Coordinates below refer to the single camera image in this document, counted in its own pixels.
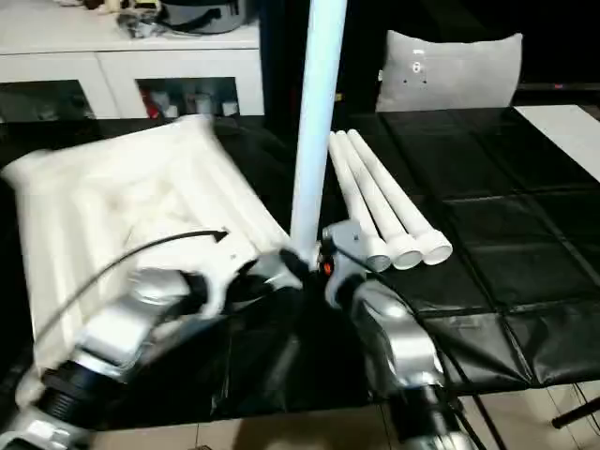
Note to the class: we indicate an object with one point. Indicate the white plastic table leg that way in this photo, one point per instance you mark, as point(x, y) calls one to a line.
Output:
point(378, 201)
point(356, 201)
point(402, 201)
point(314, 140)

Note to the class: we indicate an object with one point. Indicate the white plastic table top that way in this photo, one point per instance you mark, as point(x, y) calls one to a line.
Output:
point(94, 211)

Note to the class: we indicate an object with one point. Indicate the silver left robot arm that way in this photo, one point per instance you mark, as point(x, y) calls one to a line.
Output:
point(108, 337)

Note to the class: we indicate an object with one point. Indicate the grey cushion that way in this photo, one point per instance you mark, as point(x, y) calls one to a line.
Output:
point(450, 79)

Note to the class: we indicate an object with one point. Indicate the grey round bag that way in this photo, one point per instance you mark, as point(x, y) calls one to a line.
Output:
point(201, 16)

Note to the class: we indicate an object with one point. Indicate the white flat board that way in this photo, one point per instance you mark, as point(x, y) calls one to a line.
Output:
point(562, 136)

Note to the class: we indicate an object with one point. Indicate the dark clutter pile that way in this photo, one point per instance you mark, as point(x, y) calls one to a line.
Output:
point(138, 25)

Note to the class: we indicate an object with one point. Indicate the white cabinet with glass doors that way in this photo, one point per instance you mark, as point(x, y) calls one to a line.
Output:
point(47, 65)

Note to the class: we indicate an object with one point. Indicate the black metal frame bar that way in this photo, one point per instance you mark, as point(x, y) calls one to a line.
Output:
point(576, 410)

